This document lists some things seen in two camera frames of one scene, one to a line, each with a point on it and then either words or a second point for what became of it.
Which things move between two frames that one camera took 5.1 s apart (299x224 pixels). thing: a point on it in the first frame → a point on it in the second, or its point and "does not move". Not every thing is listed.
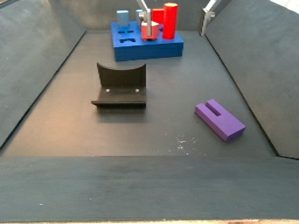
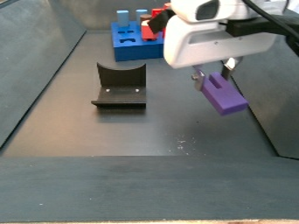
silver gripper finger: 208,14 → 228,65
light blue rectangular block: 123,17 does not move
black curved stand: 123,87 does not move
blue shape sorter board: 131,48 does not move
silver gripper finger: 146,10 → 196,76
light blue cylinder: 138,19 does not move
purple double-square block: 219,119 → 222,94
